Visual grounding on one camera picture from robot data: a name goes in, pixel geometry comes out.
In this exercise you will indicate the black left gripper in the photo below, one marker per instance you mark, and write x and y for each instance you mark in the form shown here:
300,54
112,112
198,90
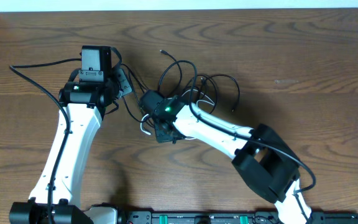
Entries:
123,84

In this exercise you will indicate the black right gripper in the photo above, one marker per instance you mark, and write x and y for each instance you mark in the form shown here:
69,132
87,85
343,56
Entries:
161,136

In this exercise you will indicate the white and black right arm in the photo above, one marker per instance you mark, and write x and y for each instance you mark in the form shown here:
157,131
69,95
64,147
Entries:
260,156

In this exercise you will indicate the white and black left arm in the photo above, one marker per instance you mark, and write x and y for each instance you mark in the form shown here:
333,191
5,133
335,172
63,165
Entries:
82,104

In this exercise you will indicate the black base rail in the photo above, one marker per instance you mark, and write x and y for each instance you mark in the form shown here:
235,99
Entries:
147,217

